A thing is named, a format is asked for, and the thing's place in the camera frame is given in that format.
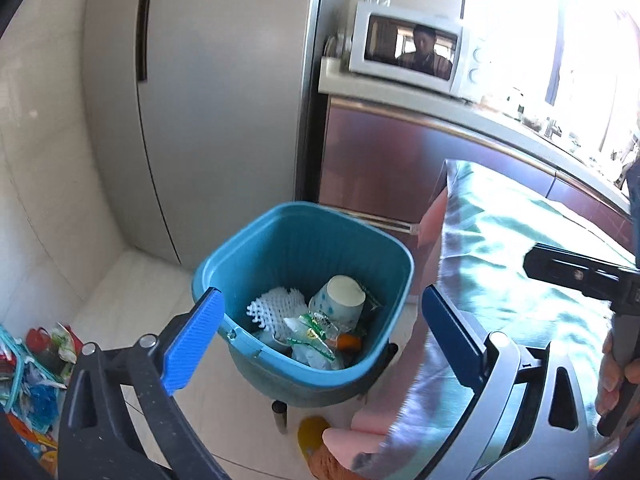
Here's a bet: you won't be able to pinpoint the white microwave oven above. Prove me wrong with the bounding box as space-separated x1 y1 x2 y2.
348 0 488 100

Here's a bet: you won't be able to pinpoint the teal printed tablecloth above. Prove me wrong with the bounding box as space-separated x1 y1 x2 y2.
350 158 640 480

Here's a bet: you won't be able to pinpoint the small white foam fruit net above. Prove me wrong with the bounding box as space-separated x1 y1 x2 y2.
245 286 308 341

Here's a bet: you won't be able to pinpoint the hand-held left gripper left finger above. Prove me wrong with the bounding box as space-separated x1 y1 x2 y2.
57 287 231 480

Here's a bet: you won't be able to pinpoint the kitchen window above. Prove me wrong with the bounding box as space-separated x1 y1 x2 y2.
460 0 640 126

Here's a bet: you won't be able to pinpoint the grey refrigerator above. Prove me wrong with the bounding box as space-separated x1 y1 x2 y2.
82 0 331 271

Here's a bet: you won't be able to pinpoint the white kitchen counter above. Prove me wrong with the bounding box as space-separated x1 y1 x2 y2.
318 57 633 216

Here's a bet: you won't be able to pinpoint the brown base cabinets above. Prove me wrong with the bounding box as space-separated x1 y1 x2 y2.
295 95 636 261

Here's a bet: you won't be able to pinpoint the blue plastic waste bin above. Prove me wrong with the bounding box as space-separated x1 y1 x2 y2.
191 201 417 428

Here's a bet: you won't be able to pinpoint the yellow slipper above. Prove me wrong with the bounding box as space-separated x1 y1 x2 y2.
297 414 351 480

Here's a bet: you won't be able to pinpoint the person's right hand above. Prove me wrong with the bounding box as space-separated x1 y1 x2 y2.
595 310 625 431

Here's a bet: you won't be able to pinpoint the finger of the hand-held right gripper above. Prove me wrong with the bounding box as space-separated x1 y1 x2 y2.
523 242 638 306

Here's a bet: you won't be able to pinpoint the teal plastic basket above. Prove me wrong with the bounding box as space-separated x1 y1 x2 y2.
0 327 31 411

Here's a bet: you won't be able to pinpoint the pile of colourful packaging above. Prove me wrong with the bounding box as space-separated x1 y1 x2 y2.
0 322 83 466

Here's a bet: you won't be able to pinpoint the green plastic wrapper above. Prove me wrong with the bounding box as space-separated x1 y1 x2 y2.
284 310 343 361

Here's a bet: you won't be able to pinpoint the pink under cloth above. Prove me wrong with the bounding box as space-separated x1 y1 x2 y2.
320 187 448 480

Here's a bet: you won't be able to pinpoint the dotted white paper cup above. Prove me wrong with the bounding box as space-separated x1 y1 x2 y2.
308 274 368 328

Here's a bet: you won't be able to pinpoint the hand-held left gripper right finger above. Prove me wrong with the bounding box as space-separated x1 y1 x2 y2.
421 284 593 480

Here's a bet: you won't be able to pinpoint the green snack packet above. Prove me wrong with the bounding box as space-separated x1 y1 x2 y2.
50 324 76 361

